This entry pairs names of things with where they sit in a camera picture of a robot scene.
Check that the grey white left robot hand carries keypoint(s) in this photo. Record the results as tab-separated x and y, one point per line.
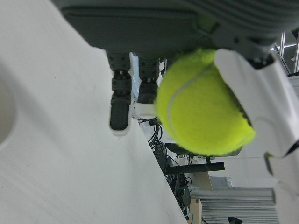
140	25

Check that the yellow-green tennis ball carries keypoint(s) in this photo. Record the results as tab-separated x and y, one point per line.
201	102

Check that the black flat bar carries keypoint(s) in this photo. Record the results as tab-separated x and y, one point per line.
196	167

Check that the brown cardboard box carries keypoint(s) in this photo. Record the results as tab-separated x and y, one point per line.
195	210

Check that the grey corrugated metal panel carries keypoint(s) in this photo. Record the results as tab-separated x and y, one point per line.
236	205

